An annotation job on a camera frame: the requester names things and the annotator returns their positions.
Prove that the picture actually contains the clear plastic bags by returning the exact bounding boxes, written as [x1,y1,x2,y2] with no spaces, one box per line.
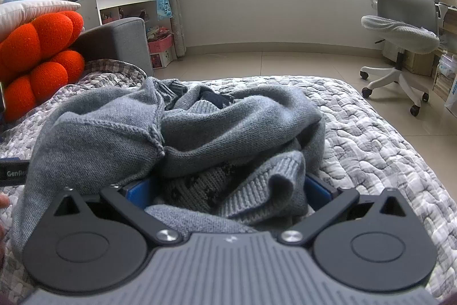
[431,53,457,116]

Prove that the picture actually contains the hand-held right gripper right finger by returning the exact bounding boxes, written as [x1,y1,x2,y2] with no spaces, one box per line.
[281,172,405,248]

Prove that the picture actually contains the orange flower cushion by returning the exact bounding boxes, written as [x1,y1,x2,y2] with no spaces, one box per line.
[0,10,86,121]

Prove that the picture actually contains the pink storage basket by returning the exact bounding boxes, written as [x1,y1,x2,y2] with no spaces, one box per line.
[147,33,174,54]

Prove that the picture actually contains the grey knit sweater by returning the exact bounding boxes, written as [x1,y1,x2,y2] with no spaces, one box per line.
[11,76,326,252]

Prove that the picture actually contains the white storage box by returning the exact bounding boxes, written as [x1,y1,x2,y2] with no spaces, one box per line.
[150,51,173,69]

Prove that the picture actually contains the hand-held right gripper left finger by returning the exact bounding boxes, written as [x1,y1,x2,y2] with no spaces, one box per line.
[53,179,180,248]

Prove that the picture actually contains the grey quilted blanket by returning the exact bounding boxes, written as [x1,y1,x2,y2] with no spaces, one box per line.
[0,60,457,305]

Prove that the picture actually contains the cardboard box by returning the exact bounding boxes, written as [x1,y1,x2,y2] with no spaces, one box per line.
[405,48,435,77]

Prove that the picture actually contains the blue plastic bag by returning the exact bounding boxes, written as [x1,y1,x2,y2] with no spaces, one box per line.
[155,0,173,20]

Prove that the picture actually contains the grey office chair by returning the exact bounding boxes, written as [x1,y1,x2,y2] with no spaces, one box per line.
[357,0,448,117]

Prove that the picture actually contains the white pillow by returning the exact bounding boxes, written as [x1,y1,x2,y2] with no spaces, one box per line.
[0,0,82,37]

